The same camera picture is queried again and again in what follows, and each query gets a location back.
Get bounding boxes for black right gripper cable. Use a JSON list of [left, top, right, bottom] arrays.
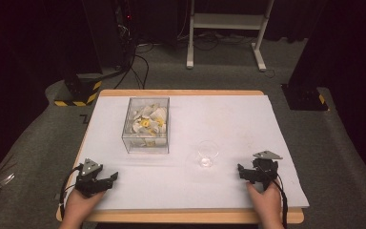
[[266, 176, 289, 229]]

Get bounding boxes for person's left hand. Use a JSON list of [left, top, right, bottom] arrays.
[[64, 189, 107, 223]]

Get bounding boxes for black yellow striped stand base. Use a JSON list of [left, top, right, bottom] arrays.
[[53, 73, 103, 108]]

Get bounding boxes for black floor cables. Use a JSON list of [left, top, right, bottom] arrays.
[[113, 42, 155, 91]]

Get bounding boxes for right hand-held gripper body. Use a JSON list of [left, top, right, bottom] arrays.
[[250, 150, 283, 192]]

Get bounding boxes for clear plastic box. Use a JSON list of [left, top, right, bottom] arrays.
[[121, 96, 171, 155]]

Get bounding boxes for clear glass cup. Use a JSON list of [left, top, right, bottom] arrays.
[[197, 140, 220, 169]]

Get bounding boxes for person's right hand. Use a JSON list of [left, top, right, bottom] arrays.
[[246, 181, 284, 224]]

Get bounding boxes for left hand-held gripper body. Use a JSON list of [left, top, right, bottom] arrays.
[[74, 157, 109, 198]]

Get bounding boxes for white metal stand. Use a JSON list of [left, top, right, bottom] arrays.
[[186, 0, 275, 73]]

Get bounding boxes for white table mat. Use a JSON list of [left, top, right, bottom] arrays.
[[66, 94, 310, 211]]

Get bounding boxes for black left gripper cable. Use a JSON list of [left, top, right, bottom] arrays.
[[59, 163, 84, 220]]

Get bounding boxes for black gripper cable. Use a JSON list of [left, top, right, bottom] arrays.
[[59, 163, 84, 220], [266, 176, 289, 229]]

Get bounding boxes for black equipment tower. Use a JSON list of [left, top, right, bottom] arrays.
[[82, 0, 137, 70]]

